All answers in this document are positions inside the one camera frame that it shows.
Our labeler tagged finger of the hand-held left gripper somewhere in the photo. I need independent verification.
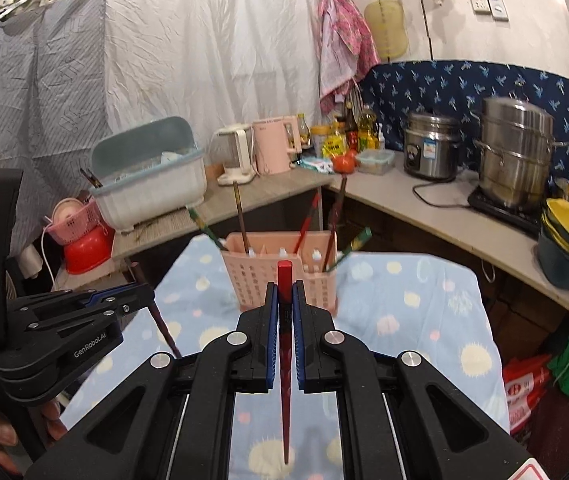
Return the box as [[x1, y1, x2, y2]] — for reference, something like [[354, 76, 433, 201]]
[[7, 282, 138, 313], [24, 285, 158, 336]]

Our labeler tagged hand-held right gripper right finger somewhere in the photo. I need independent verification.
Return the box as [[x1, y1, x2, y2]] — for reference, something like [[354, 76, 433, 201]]
[[292, 280, 535, 480]]

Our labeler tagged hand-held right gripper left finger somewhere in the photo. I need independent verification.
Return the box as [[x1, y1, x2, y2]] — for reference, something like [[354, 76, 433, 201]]
[[22, 280, 279, 480]]

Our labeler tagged pink round container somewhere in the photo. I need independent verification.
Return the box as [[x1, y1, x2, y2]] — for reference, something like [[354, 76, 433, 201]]
[[52, 199, 82, 228]]

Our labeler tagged white glass kettle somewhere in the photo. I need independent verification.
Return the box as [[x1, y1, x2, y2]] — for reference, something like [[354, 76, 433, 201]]
[[214, 122, 258, 186]]

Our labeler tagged red plastic bag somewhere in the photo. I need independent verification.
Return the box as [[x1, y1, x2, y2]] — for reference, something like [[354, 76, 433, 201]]
[[502, 354, 558, 436]]

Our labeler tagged cooking oil bottle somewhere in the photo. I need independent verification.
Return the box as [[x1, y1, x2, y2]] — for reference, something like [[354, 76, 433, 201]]
[[357, 105, 380, 151]]

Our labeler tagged clear plastic food container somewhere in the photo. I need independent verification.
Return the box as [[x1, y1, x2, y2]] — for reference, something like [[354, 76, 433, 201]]
[[356, 149, 395, 177]]

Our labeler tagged dark brown chopstick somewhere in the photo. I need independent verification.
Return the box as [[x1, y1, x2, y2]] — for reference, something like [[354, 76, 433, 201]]
[[128, 260, 182, 360]]

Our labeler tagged yellow cutting board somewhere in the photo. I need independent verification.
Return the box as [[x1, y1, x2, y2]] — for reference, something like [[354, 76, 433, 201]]
[[363, 0, 409, 63]]

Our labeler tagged dark red chopstick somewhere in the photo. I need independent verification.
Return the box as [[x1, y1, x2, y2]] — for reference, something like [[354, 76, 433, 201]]
[[322, 176, 349, 271]]

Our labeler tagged black induction cooker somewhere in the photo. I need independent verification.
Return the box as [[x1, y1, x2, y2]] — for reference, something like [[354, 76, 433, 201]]
[[467, 185, 548, 235]]

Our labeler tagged grey striped sheet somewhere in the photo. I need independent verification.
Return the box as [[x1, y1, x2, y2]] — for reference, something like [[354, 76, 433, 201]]
[[0, 0, 110, 241]]

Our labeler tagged amber bottle yellow cap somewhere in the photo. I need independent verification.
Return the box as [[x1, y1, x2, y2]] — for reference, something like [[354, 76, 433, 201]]
[[297, 112, 312, 150]]

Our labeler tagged pink electric kettle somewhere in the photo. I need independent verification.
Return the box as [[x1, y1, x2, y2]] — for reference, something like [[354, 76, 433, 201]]
[[251, 115, 301, 176]]

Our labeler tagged blue planet print cloth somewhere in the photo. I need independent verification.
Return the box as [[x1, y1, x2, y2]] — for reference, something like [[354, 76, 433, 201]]
[[59, 234, 510, 480]]

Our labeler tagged wood grain shelf cabinet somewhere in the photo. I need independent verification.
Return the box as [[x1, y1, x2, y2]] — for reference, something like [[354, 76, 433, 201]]
[[112, 167, 335, 281]]

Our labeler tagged steel steamer pot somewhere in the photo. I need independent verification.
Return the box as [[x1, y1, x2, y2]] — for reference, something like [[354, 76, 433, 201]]
[[473, 96, 569, 211]]

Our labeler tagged navy printed cloth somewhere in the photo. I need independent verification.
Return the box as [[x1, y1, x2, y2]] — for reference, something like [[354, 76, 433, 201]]
[[357, 60, 569, 196]]

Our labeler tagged black power cord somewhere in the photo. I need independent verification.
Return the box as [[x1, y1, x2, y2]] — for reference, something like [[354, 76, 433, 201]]
[[412, 177, 473, 208]]

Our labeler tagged white dish drainer box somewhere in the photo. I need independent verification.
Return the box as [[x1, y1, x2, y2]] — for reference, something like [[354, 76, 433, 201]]
[[89, 116, 208, 233]]

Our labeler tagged red plastic basin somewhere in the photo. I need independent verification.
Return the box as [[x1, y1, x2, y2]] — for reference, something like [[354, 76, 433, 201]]
[[63, 222, 115, 276]]

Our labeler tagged dark soy sauce bottle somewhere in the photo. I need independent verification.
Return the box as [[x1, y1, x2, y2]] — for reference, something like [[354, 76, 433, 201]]
[[345, 101, 360, 153]]

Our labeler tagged white hanging sheet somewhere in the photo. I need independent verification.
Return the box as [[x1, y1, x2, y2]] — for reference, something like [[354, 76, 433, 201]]
[[99, 0, 328, 161]]

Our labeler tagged blue wet wipes packet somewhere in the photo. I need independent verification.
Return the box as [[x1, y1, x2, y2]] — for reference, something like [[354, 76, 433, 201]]
[[299, 156, 334, 175]]

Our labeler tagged steel rice cooker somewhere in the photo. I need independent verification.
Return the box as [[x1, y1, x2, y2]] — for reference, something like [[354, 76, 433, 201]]
[[403, 112, 463, 182]]

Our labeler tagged pink plastic basket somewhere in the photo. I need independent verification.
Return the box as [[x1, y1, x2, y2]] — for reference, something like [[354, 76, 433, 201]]
[[44, 195, 104, 245]]

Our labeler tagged pink plastic utensil holder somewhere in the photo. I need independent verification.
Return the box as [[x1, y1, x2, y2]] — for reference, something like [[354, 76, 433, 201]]
[[221, 231, 340, 313]]

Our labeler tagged pink floral cloth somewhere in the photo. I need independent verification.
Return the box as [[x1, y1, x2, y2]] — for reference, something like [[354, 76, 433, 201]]
[[317, 0, 381, 118]]

